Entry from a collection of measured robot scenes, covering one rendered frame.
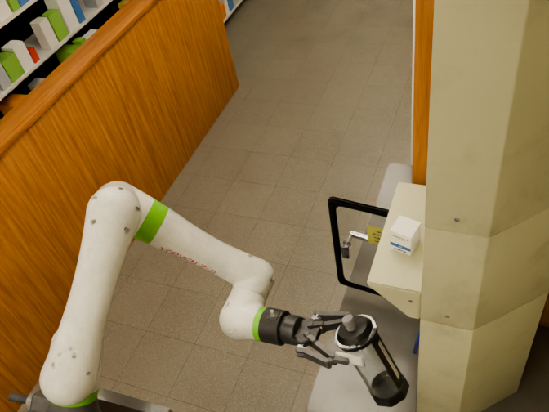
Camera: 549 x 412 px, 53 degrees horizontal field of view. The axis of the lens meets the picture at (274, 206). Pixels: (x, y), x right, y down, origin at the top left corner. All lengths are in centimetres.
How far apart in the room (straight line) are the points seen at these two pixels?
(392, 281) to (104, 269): 64
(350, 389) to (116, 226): 84
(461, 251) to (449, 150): 24
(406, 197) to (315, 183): 230
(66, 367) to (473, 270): 91
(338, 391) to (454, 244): 79
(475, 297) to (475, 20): 59
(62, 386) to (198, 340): 170
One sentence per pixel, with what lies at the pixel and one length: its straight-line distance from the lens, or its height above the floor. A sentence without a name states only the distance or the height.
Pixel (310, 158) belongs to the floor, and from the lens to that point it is 383.
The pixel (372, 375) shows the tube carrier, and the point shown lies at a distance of 141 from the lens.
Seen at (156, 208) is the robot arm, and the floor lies 151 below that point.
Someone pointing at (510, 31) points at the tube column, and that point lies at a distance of 78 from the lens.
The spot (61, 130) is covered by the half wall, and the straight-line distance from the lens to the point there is 303.
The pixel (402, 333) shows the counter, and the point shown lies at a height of 94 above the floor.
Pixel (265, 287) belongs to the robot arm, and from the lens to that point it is 154.
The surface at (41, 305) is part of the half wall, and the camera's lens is 314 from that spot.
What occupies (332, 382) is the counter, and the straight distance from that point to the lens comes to 173.
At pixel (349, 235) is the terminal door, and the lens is 164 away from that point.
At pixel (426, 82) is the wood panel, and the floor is 177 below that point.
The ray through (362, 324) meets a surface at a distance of 135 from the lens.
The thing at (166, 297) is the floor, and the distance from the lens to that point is 327.
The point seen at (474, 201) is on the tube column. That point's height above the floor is 180.
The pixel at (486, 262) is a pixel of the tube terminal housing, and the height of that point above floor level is 164.
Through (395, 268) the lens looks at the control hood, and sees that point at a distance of 123.
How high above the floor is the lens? 248
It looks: 44 degrees down
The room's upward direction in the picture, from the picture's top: 13 degrees counter-clockwise
